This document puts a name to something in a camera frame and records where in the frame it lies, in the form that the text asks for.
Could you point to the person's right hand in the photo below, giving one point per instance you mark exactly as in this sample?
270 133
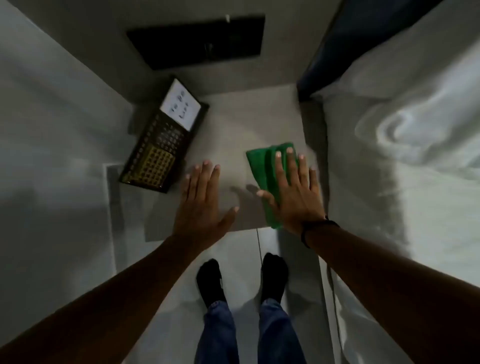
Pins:
298 198

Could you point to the person's left hand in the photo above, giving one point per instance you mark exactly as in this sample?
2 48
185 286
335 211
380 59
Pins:
200 210

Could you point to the green cleaning cloth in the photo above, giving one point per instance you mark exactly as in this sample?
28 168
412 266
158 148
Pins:
262 165

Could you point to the dark desk calendar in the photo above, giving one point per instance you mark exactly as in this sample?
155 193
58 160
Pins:
161 157

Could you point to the white handwritten note card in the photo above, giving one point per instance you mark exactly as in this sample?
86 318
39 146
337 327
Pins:
180 105

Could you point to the person's right forearm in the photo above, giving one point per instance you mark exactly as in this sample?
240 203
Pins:
393 292

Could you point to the person's left forearm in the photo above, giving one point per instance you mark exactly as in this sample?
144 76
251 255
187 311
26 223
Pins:
112 307

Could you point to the person's right black sock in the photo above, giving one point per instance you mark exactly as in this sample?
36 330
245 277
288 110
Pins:
274 275

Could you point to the person's left jeans leg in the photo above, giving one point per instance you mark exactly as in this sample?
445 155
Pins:
217 333

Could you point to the person's jeans leg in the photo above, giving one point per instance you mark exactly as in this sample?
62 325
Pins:
217 333
279 333

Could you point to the person's right jeans leg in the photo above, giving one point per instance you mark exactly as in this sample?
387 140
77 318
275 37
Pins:
279 333

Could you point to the black wristband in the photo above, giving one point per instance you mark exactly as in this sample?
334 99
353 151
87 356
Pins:
313 225

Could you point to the grey table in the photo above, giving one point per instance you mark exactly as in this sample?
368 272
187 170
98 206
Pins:
240 127

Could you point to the white bed sheet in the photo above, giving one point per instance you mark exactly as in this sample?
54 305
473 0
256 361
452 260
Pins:
412 150

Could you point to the dark blue headboard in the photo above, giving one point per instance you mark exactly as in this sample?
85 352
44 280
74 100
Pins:
348 41

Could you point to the black wall panel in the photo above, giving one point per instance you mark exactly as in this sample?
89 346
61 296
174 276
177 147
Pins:
187 43

